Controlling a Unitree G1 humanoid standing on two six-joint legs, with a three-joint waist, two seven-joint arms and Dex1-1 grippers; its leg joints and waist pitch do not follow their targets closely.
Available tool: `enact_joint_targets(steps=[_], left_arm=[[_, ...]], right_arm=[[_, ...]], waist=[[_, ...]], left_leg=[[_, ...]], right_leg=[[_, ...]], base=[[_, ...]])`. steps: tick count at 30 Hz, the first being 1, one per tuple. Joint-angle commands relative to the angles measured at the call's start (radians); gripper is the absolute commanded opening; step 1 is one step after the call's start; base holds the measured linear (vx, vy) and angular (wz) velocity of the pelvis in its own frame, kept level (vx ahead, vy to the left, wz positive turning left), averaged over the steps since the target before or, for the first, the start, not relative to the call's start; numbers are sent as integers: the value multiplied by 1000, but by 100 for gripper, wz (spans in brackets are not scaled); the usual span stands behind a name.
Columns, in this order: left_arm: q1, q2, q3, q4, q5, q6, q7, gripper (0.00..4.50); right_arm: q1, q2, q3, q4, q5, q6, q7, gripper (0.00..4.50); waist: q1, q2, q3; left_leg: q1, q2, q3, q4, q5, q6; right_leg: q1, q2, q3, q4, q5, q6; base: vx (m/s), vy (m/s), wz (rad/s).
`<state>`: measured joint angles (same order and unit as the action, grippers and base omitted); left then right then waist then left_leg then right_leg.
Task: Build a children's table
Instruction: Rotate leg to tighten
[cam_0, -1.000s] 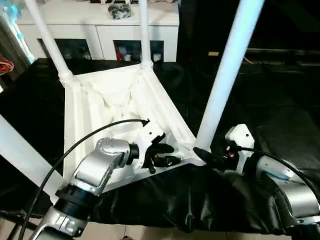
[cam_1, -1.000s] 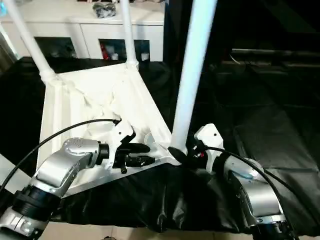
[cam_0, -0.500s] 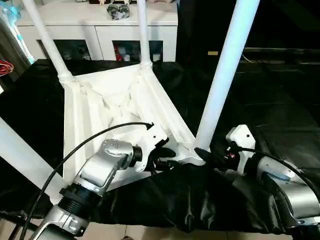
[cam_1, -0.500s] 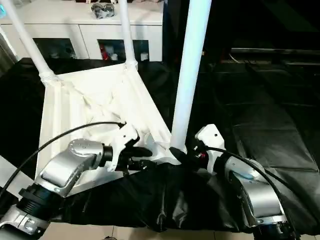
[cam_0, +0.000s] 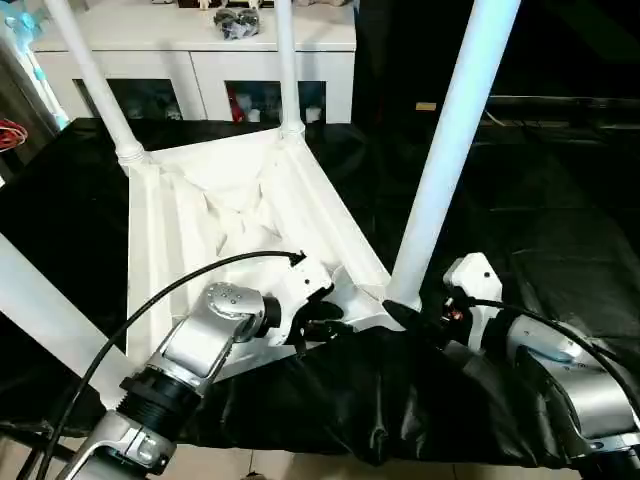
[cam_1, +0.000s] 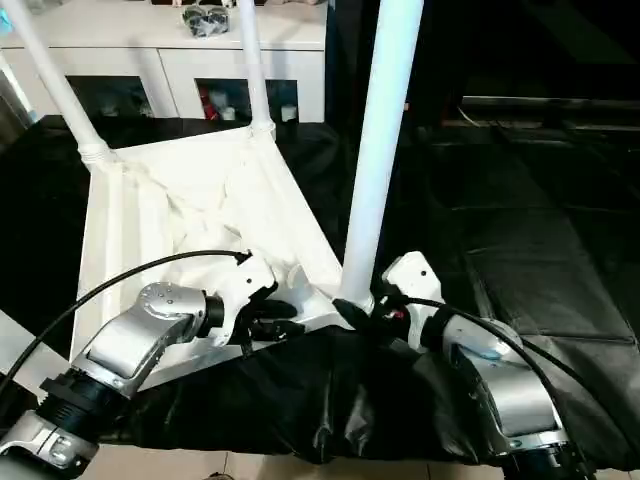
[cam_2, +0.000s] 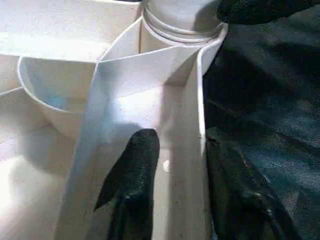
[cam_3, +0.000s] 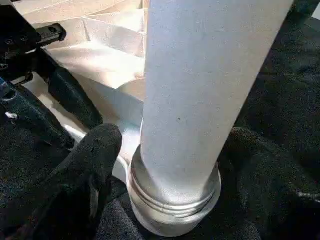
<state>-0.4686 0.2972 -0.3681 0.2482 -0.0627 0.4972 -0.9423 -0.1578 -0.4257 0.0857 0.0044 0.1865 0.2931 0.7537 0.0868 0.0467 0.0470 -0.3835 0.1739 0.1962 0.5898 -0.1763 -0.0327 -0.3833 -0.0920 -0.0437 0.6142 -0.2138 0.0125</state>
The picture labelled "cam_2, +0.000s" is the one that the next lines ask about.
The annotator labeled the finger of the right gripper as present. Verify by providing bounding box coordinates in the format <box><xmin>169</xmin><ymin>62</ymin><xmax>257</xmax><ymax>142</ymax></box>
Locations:
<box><xmin>216</xmin><ymin>0</ymin><xmax>320</xmax><ymax>26</ymax></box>

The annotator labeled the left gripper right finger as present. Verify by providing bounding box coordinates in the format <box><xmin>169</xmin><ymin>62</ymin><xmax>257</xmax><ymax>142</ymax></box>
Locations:
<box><xmin>205</xmin><ymin>126</ymin><xmax>303</xmax><ymax>240</ymax></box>

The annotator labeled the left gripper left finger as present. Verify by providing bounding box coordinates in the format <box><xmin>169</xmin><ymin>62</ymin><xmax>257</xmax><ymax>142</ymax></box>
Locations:
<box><xmin>94</xmin><ymin>128</ymin><xmax>161</xmax><ymax>240</ymax></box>

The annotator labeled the white plastic table leg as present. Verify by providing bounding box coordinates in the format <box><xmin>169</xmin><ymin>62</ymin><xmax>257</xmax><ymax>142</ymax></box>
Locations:
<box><xmin>142</xmin><ymin>0</ymin><xmax>226</xmax><ymax>43</ymax></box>

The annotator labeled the black work mat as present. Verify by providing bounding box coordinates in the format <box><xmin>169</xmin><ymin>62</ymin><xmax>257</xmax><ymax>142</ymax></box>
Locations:
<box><xmin>202</xmin><ymin>0</ymin><xmax>320</xmax><ymax>240</ymax></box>

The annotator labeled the white plastic table top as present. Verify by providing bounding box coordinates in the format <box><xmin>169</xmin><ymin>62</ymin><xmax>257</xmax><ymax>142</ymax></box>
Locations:
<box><xmin>0</xmin><ymin>0</ymin><xmax>230</xmax><ymax>240</ymax></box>

